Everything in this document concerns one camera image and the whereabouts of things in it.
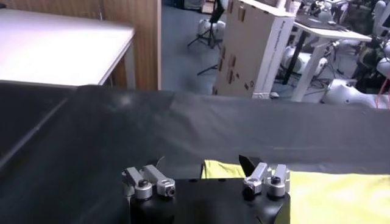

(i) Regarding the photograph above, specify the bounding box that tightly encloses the white standing desk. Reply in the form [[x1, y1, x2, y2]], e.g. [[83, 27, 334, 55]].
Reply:
[[291, 13, 373, 103]]

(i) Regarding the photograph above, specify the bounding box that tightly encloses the grey laptop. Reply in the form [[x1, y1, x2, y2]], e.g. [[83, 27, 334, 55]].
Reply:
[[297, 14, 348, 31]]

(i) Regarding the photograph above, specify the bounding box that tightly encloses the yellow-green t-shirt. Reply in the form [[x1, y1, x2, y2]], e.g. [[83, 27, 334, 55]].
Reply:
[[200, 159, 390, 224]]

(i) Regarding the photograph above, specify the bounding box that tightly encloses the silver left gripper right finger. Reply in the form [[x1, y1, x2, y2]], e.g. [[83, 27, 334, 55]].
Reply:
[[238, 154, 291, 198]]

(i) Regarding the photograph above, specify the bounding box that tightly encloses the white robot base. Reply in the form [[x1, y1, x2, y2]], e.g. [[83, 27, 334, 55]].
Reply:
[[280, 45, 328, 76]]

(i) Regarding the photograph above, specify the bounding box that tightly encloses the tall white cardboard box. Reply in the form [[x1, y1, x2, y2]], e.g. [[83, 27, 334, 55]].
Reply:
[[212, 0, 296, 100]]

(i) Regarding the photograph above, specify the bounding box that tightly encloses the black panel on tripod stand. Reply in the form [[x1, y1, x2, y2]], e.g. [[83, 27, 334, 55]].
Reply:
[[187, 0, 228, 77]]

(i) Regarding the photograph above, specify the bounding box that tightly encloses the white rectangular table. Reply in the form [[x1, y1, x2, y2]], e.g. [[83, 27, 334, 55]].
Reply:
[[0, 8, 137, 89]]

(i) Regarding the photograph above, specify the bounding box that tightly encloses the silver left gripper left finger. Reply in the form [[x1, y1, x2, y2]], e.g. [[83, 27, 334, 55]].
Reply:
[[121, 156, 177, 200]]

